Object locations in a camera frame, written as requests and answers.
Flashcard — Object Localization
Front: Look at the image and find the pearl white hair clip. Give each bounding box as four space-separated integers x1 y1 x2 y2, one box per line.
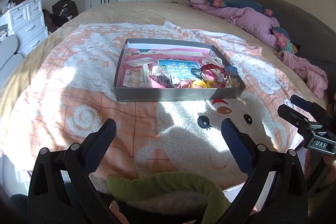
226 75 240 88

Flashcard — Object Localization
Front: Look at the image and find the earring card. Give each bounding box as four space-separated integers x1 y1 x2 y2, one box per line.
122 68 145 88

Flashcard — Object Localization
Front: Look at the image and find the yellow ring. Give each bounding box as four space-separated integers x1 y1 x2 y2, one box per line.
191 78 219 89

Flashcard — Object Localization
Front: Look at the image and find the brown strap wrist watch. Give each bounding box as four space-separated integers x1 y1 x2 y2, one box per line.
200 64 228 84

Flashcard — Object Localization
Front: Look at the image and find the grey cardboard box pink lining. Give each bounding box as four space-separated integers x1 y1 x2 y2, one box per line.
114 39 246 102

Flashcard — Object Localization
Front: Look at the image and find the bag of dark beads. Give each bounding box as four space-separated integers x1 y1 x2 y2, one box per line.
150 65 181 88

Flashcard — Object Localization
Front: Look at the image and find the blue small box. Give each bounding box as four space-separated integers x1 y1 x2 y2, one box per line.
224 65 238 75

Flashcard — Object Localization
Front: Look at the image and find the clear bag with printed label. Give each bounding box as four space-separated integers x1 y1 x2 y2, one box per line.
122 57 155 69

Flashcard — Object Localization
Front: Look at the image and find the person right hand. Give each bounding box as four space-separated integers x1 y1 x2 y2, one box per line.
323 155 336 185

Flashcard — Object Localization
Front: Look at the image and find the pink knitted blanket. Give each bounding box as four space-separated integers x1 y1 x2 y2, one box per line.
278 51 328 99

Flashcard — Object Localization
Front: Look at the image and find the green fleece sleeve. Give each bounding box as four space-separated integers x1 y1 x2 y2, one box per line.
107 172 231 223

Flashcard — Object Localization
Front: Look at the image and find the peach white fleece blanket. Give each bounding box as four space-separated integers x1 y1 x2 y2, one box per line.
1 22 302 189

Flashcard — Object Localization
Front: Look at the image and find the grey headboard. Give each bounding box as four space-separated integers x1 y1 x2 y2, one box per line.
255 0 335 74

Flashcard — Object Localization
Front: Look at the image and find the purple quilt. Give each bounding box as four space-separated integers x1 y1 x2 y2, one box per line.
187 0 280 49

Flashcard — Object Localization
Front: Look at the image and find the floral dark pillow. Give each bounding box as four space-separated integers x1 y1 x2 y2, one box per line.
206 0 294 53

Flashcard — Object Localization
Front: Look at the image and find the white drawer cabinet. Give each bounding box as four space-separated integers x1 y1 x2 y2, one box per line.
1 0 49 57

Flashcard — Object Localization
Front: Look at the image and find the black bag on floor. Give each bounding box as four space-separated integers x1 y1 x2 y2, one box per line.
51 0 79 28

